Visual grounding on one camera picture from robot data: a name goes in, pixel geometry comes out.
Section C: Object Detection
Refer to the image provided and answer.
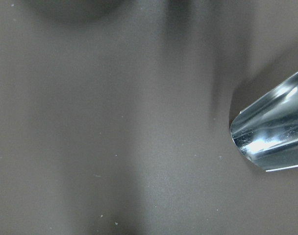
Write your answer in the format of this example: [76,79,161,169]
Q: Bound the metal ice scoop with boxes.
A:
[230,72,298,172]

